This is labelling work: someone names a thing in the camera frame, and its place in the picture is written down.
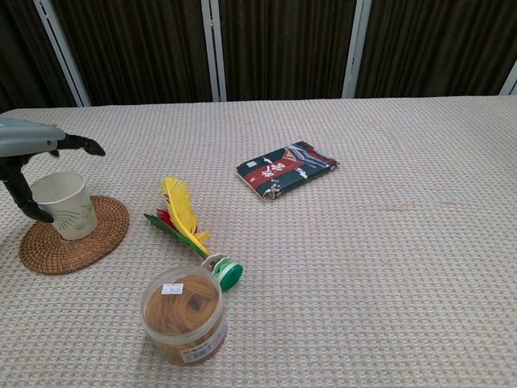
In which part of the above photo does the beige woven tablecloth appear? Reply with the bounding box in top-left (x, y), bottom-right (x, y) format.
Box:
top-left (0, 95), bottom-right (517, 388)

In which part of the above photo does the small white paper cup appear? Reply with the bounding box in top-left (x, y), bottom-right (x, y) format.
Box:
top-left (30, 171), bottom-right (99, 242)

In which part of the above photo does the clear jar of rubber bands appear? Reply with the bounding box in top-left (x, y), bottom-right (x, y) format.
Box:
top-left (140, 266), bottom-right (229, 368)

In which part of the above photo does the brown woven round coaster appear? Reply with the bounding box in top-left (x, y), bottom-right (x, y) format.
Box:
top-left (18, 195), bottom-right (130, 276)

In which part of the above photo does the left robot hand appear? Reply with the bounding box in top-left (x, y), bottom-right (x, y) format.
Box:
top-left (0, 118), bottom-right (107, 224)

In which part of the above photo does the dark patterned packet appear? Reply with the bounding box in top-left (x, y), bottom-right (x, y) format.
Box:
top-left (236, 141), bottom-right (340, 203)

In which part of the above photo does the grey metal partition post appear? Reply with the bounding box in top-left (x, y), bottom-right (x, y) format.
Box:
top-left (32, 0), bottom-right (91, 108)
top-left (200, 0), bottom-right (228, 102)
top-left (342, 0), bottom-right (372, 99)
top-left (499, 61), bottom-right (517, 97)

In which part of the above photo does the colourful feather shuttlecock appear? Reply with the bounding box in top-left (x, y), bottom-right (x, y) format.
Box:
top-left (143, 176), bottom-right (245, 294)

